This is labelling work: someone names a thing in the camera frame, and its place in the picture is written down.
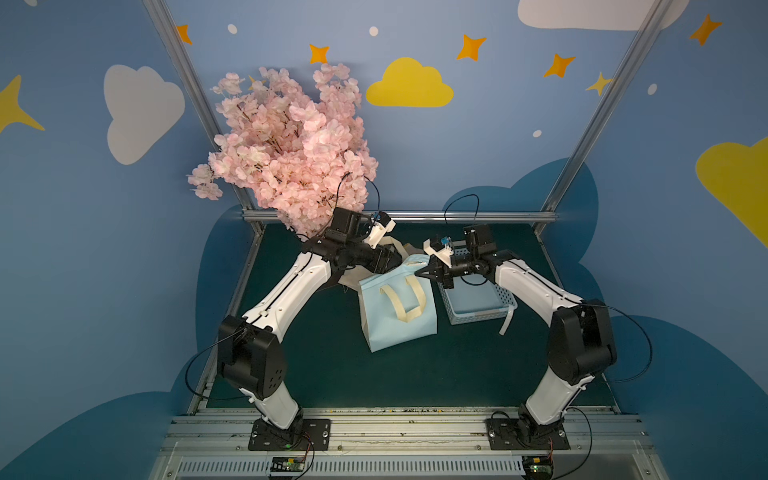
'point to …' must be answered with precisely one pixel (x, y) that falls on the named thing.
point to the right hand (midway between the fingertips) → (421, 269)
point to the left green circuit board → (288, 464)
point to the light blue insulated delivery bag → (396, 306)
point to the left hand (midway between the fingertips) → (394, 254)
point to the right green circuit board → (537, 467)
